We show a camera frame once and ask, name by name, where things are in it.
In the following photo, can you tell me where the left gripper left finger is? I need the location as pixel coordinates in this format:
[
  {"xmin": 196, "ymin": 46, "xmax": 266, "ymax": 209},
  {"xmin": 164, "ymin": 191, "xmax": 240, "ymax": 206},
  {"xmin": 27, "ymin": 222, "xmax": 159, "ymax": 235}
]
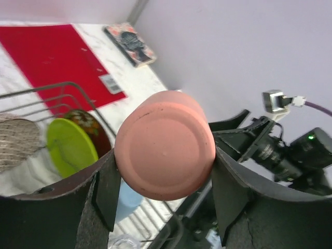
[{"xmin": 1, "ymin": 150, "xmax": 121, "ymax": 248}]

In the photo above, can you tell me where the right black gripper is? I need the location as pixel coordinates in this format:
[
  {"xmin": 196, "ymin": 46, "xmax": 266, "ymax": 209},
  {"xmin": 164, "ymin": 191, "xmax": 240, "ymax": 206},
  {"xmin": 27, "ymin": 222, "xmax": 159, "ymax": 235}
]
[{"xmin": 209, "ymin": 109, "xmax": 303, "ymax": 182}]

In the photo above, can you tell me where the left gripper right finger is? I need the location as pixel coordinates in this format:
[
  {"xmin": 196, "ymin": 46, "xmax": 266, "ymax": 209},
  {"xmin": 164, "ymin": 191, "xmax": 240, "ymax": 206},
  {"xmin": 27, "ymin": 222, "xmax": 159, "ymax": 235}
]
[{"xmin": 211, "ymin": 148, "xmax": 331, "ymax": 248}]

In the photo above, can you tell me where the light blue plastic cup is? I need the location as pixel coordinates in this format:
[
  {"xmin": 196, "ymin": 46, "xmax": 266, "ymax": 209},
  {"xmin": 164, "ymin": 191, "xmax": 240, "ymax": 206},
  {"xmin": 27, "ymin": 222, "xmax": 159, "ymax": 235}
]
[{"xmin": 115, "ymin": 180, "xmax": 143, "ymax": 223}]

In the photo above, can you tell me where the pink plastic cup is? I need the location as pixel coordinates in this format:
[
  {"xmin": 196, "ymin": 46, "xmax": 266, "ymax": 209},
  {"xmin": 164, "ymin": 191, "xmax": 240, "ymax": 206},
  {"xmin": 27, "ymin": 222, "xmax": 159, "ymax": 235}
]
[{"xmin": 114, "ymin": 91, "xmax": 216, "ymax": 201}]

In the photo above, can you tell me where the clear drinking glass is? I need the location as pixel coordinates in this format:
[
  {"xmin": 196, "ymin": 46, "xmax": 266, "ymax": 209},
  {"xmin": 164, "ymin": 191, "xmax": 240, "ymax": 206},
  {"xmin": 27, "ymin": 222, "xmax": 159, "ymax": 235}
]
[{"xmin": 107, "ymin": 234, "xmax": 141, "ymax": 249}]

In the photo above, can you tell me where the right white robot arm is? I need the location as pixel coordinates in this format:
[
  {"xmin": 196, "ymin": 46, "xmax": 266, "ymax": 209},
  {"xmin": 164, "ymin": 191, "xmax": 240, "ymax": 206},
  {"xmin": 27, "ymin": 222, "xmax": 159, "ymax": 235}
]
[{"xmin": 209, "ymin": 109, "xmax": 331, "ymax": 196}]

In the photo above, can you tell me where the green plate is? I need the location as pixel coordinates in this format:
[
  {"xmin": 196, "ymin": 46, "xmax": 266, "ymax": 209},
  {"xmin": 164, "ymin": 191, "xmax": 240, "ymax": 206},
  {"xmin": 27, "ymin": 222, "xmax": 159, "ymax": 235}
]
[{"xmin": 46, "ymin": 118, "xmax": 99, "ymax": 178}]

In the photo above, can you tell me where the dark brown floral plate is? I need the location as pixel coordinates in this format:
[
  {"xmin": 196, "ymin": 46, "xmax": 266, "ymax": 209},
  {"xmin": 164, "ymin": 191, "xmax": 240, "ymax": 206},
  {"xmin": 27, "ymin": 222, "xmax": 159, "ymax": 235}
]
[{"xmin": 64, "ymin": 109, "xmax": 112, "ymax": 158}]

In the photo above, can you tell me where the patterned ceramic bowl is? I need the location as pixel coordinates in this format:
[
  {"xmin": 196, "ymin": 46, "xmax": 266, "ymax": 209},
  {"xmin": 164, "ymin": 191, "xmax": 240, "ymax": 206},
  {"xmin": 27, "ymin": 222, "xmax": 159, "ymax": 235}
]
[{"xmin": 1, "ymin": 113, "xmax": 42, "ymax": 173}]

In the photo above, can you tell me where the red folder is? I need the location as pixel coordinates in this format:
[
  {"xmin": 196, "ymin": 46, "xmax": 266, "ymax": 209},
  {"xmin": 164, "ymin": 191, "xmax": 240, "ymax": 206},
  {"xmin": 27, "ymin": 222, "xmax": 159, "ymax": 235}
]
[{"xmin": 1, "ymin": 24, "xmax": 127, "ymax": 116}]

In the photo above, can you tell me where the Little Women book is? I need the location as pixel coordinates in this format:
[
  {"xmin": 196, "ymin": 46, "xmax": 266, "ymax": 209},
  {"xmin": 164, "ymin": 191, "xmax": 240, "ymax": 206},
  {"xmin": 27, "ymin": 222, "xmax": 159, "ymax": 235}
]
[{"xmin": 103, "ymin": 22, "xmax": 157, "ymax": 68}]

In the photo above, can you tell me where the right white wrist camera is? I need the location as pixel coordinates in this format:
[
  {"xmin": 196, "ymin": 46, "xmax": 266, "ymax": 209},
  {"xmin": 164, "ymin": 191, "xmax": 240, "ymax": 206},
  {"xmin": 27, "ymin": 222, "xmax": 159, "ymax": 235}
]
[{"xmin": 262, "ymin": 90, "xmax": 306, "ymax": 122}]

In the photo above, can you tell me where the grey wire dish rack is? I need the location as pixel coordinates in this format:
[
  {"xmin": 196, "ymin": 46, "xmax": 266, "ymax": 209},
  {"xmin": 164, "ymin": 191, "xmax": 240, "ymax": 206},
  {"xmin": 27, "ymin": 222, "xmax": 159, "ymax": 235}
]
[{"xmin": 0, "ymin": 81, "xmax": 187, "ymax": 249}]

